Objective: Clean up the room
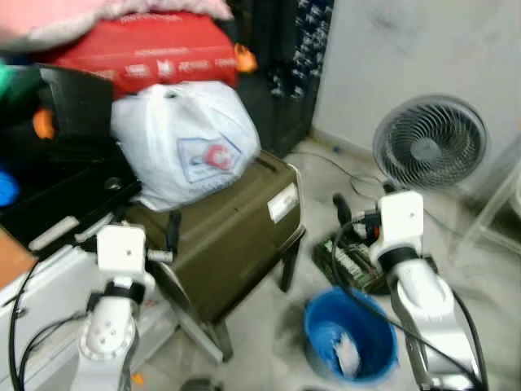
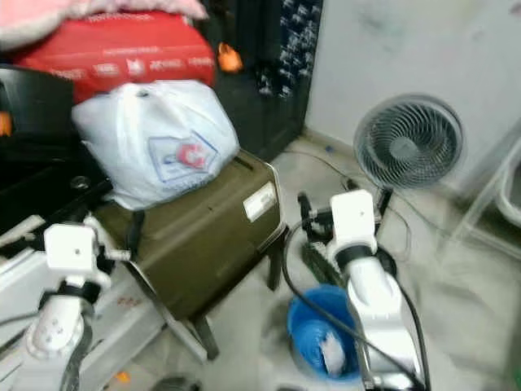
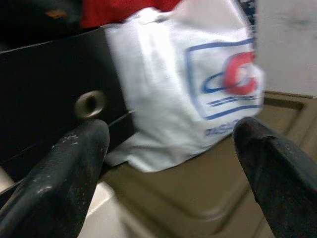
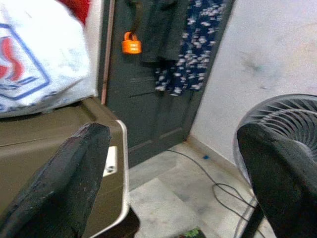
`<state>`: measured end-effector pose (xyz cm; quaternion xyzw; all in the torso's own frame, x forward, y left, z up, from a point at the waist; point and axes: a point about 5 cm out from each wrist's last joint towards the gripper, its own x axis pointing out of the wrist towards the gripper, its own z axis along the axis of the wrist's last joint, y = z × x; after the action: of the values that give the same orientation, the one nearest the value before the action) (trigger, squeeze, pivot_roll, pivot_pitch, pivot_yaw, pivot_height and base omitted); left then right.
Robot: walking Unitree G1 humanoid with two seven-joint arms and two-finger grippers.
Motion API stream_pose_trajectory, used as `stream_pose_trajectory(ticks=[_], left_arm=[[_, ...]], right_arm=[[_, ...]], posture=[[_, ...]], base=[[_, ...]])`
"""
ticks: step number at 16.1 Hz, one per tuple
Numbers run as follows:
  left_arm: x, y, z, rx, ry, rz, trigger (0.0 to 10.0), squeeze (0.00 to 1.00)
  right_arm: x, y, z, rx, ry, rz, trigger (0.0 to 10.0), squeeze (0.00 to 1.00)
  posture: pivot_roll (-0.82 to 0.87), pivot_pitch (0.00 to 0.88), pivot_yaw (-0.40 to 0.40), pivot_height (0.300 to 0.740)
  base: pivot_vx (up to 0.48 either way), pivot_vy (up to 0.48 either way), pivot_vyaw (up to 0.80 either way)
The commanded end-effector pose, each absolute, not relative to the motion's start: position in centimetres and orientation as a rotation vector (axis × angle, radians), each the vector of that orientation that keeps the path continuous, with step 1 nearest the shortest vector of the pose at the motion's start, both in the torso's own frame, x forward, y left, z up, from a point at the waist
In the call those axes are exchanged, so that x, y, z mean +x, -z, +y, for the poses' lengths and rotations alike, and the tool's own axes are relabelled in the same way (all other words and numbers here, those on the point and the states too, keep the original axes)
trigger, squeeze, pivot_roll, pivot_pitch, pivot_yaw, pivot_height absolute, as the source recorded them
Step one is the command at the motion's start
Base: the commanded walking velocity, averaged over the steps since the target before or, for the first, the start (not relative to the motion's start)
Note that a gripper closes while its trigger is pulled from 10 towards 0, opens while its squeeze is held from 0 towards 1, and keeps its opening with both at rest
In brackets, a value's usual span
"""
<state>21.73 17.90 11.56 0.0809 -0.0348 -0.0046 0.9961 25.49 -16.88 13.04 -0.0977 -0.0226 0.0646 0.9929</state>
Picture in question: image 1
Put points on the white paper tissue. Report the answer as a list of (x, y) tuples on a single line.
[(348, 357)]

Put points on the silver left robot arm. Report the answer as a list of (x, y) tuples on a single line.
[(106, 334)]

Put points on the green circuit board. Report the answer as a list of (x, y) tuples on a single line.
[(346, 265)]

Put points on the olive brown trunk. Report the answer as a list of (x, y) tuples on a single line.
[(228, 236)]

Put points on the grey round floor fan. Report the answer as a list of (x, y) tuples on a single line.
[(429, 147)]

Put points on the white printed plastic bag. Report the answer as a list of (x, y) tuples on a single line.
[(179, 138)]

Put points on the translucent plastic chair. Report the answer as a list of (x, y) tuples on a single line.
[(488, 208)]

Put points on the blue plastic bucket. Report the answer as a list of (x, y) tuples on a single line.
[(321, 326)]

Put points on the black desk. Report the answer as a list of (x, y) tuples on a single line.
[(57, 187)]

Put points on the small orange floor scrap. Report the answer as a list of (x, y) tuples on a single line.
[(137, 378)]

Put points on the brown board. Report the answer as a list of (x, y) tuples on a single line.
[(15, 261)]

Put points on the blue round item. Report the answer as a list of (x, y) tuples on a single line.
[(6, 187)]

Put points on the small orange item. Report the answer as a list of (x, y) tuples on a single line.
[(43, 124)]

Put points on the dark white patterned cloth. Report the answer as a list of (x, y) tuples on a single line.
[(305, 41)]

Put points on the small orange bag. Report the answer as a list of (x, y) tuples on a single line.
[(245, 59)]

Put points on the red printed package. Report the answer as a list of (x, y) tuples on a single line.
[(146, 49)]

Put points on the green soft item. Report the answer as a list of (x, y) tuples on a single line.
[(12, 81)]

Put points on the pink fluffy cloth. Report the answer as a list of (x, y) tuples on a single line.
[(49, 20)]

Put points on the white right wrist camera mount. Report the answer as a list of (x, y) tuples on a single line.
[(401, 218)]

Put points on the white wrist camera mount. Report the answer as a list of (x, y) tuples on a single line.
[(120, 248), (401, 218)]

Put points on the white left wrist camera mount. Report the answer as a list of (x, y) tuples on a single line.
[(120, 248)]

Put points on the metal frame stool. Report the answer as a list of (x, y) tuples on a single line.
[(291, 269)]

